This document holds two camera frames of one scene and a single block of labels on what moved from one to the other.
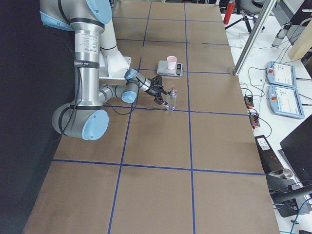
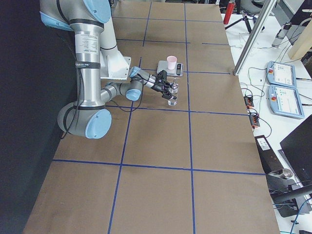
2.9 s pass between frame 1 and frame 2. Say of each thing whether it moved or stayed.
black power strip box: stayed
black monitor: stayed
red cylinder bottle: stayed
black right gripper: moved
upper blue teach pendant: stayed
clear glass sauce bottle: moved
